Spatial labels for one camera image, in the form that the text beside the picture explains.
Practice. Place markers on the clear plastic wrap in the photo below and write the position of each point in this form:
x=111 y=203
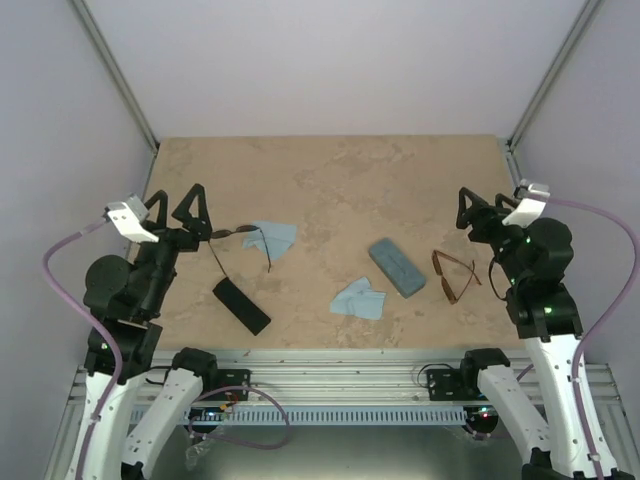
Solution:
x=198 y=449

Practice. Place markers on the dark thin-frame sunglasses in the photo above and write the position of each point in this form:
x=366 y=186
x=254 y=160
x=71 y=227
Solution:
x=232 y=236

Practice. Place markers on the left aluminium corner post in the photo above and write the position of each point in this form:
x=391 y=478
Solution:
x=107 y=58

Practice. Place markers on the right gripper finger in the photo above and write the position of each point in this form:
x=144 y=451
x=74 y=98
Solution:
x=505 y=204
x=470 y=205

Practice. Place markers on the black glasses case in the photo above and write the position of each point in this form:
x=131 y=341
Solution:
x=241 y=306

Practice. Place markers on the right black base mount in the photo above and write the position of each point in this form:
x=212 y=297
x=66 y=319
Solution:
x=447 y=384

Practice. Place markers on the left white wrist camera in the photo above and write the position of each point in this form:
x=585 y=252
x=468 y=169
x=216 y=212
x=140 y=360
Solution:
x=128 y=216

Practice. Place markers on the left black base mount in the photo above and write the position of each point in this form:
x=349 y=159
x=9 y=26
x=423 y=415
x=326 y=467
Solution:
x=228 y=382

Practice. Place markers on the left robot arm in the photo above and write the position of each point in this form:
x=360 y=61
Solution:
x=125 y=299

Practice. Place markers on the brown frame sunglasses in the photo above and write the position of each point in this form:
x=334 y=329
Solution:
x=455 y=275

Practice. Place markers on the aluminium rail frame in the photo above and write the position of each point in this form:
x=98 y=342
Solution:
x=385 y=378

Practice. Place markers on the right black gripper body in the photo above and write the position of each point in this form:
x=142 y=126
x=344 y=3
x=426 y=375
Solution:
x=482 y=233

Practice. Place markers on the blue-grey glasses case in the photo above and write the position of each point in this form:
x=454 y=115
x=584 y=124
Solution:
x=397 y=267

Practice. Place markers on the aluminium corner post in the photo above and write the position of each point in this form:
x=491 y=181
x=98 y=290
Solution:
x=572 y=39
x=107 y=58

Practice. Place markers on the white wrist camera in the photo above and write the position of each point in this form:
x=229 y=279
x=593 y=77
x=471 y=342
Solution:
x=128 y=216
x=530 y=199

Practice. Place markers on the right aluminium corner post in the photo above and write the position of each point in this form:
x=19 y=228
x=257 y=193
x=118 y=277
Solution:
x=572 y=39

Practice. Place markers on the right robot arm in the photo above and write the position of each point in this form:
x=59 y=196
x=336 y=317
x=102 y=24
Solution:
x=564 y=440

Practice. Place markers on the light blue cloth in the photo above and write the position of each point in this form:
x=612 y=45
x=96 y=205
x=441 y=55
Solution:
x=360 y=300
x=271 y=238

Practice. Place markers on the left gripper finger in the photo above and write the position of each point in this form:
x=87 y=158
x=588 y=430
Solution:
x=159 y=198
x=192 y=211

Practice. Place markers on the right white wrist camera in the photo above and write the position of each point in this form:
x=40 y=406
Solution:
x=530 y=199

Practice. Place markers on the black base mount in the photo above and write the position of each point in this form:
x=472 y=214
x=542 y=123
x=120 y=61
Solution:
x=228 y=382
x=447 y=384

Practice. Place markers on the blue slotted cable duct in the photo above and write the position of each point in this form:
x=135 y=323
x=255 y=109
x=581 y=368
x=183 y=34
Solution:
x=326 y=416

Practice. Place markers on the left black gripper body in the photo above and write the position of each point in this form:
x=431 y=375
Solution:
x=186 y=242

